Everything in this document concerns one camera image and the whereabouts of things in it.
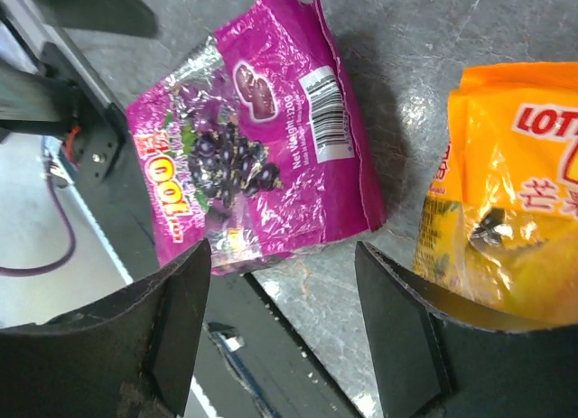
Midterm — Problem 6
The purple grape candy bag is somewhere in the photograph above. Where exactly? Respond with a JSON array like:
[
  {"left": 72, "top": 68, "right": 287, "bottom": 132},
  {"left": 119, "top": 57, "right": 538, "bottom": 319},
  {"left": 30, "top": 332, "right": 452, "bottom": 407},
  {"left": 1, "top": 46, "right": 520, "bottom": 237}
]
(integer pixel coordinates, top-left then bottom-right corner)
[{"left": 126, "top": 0, "right": 386, "bottom": 274}]

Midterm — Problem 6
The orange mango candy bag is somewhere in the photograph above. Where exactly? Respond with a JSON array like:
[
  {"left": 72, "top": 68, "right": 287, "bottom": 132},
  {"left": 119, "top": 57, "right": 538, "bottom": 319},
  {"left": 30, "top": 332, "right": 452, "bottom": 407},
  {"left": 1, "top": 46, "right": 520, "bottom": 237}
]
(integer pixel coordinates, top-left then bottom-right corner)
[{"left": 413, "top": 61, "right": 577, "bottom": 325}]

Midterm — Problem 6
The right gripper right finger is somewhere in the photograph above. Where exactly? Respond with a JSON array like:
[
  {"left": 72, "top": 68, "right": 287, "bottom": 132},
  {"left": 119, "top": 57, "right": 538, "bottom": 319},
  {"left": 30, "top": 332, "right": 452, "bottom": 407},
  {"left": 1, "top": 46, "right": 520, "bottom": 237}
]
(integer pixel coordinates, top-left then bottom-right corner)
[{"left": 355, "top": 242, "right": 577, "bottom": 417}]

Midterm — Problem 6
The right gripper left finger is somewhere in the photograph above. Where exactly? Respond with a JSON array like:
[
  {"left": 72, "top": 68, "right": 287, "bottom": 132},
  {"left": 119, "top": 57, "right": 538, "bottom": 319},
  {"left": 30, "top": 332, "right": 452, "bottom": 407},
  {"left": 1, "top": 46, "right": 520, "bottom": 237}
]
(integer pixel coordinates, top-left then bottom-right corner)
[{"left": 1, "top": 240, "right": 211, "bottom": 417}]

